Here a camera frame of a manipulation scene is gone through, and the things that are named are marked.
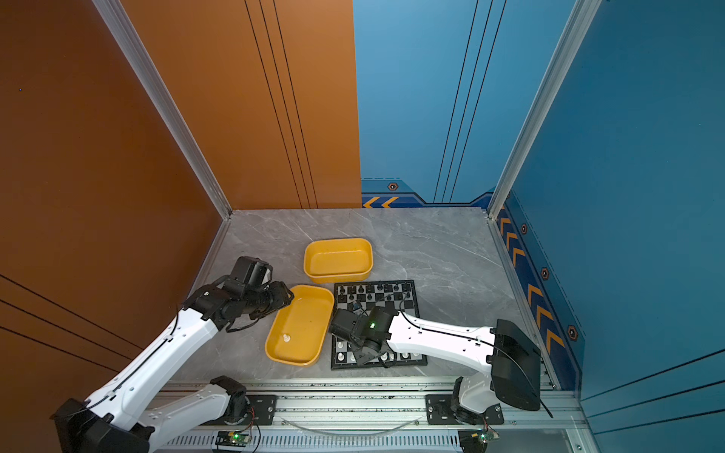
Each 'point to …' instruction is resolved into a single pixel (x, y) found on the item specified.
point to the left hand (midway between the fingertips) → (290, 295)
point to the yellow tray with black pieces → (339, 260)
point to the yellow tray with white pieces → (298, 332)
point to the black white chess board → (362, 296)
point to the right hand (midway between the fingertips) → (363, 352)
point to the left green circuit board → (232, 439)
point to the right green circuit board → (484, 436)
